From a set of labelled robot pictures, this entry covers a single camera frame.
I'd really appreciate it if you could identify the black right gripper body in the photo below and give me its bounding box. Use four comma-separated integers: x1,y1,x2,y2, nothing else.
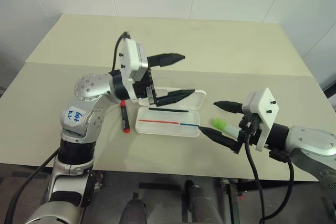
237,112,263,147

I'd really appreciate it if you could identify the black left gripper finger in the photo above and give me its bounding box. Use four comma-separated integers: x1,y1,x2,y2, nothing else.
148,52,186,68
156,89,196,106

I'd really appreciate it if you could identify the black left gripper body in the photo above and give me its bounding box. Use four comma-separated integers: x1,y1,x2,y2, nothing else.
132,68,159,105

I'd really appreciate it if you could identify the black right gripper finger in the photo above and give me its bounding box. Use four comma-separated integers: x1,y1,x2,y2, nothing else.
198,126,242,154
213,100,244,115

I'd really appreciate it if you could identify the green capped marker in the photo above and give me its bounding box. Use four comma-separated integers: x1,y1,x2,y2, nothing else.
211,118,241,138

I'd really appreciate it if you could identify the black marker with red caps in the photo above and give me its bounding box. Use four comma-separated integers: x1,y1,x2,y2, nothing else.
119,100,131,134

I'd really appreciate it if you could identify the white plastic pencil case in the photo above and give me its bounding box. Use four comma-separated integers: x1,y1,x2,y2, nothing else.
134,87,207,138

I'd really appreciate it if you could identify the grey rounded cylinder shape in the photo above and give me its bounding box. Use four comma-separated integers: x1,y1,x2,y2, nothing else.
184,179,211,224

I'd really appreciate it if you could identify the dark rounded shape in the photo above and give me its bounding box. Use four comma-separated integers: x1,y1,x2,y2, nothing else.
120,199,148,224

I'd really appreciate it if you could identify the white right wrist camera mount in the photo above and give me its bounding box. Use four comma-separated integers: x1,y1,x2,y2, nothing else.
241,87,280,153

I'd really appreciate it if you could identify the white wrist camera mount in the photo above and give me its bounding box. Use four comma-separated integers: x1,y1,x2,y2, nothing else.
241,87,280,153
118,37,150,101

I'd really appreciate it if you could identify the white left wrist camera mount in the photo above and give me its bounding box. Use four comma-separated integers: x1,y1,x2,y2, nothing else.
118,37,150,101

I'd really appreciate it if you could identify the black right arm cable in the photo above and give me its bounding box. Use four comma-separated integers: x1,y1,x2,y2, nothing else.
243,129,295,224

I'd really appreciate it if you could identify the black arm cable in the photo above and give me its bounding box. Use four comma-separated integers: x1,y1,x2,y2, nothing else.
4,147,61,224
243,129,295,224

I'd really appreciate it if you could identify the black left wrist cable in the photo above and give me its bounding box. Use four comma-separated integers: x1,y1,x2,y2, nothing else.
111,31,131,72

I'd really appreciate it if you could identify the metal table leg frame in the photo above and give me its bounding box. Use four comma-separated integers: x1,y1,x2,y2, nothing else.
219,178,244,224

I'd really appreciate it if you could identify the dark panel at wall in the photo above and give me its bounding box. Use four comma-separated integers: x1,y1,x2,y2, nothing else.
323,76,336,100

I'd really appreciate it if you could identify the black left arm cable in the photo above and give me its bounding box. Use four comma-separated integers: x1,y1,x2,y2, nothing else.
4,147,61,224

